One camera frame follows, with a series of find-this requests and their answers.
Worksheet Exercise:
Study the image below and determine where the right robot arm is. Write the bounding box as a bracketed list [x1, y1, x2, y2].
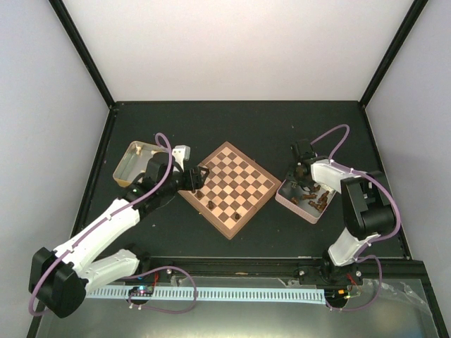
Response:
[276, 156, 400, 284]

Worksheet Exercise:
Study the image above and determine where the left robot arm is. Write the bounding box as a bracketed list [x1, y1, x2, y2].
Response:
[28, 152, 209, 318]

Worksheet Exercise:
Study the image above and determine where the wooden chess board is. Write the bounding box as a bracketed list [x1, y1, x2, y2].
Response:
[179, 142, 281, 239]

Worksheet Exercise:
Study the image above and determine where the dark chess pieces pile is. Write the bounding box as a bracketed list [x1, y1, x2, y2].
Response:
[290, 184, 331, 212]

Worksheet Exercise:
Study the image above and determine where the light chess pieces pile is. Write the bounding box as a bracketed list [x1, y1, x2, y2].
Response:
[135, 145, 159, 156]

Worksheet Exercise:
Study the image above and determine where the pink tin box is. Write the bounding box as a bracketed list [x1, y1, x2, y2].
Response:
[275, 180, 336, 224]

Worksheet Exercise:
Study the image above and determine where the yellow tin box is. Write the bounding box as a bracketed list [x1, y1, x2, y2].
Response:
[113, 141, 169, 187]

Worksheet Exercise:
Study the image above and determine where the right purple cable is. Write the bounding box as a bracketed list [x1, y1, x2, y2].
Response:
[309, 123, 402, 313]

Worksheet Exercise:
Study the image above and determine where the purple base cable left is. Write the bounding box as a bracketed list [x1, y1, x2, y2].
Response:
[127, 261, 201, 313]

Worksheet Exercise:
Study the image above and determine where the light blue cable duct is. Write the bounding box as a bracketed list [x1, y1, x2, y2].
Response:
[87, 285, 326, 305]

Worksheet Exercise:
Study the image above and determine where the black frame rail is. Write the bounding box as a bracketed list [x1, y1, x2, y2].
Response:
[131, 256, 429, 285]

